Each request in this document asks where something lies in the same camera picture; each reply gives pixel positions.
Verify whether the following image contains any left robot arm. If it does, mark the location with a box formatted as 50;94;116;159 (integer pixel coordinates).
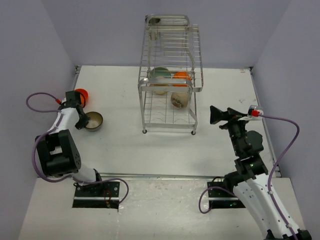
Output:
31;90;104;197

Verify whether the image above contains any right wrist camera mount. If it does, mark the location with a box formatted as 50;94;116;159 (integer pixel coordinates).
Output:
238;105;264;122

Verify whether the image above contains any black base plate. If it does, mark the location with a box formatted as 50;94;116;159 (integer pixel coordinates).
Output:
72;181;120;210
207;177;245;209

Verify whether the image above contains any orange bowl in rack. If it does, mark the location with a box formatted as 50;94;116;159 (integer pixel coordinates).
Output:
172;71;192;87

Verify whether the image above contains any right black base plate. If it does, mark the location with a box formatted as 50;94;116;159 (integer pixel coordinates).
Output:
207;177;245;209

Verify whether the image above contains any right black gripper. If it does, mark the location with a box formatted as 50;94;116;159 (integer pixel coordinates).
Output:
209;105;250;155

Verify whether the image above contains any metal two-tier dish rack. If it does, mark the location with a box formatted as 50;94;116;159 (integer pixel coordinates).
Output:
137;14;204;135

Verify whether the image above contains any green bowl in rack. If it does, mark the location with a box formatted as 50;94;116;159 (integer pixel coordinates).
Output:
149;67;171;78

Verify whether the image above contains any orange bowl on table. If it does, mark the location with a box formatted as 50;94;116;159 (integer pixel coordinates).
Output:
74;88;89;108

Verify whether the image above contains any metal utensil cup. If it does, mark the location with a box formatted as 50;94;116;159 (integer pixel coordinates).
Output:
146;18;161;41

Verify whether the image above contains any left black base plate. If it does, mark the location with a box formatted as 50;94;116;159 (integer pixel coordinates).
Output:
72;181;120;210

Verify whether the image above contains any cream beige bowl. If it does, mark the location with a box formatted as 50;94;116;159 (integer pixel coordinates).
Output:
149;76;169;96

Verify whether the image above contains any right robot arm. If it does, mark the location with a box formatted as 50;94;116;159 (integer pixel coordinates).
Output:
210;105;312;240

